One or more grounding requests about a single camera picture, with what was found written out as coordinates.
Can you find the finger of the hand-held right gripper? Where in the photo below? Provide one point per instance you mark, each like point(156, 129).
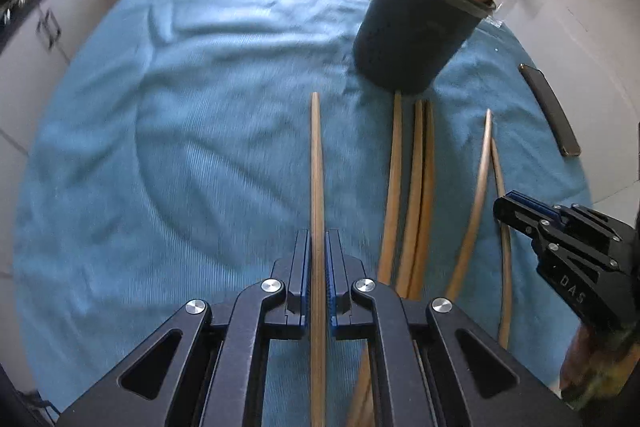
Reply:
point(595, 227)
point(520, 214)

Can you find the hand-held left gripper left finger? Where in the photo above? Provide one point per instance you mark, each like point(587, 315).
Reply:
point(303, 277)

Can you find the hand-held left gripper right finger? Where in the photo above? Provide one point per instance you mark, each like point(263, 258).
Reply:
point(331, 277)

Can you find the dark grey utensil holder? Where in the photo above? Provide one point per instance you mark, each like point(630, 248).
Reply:
point(410, 32)

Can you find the person's right hand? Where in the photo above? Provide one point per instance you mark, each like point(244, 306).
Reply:
point(577, 362)

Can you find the smartphone in brown case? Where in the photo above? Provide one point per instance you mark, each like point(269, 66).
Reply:
point(550, 112)

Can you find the blue tablecloth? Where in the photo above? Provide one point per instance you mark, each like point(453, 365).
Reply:
point(175, 132)

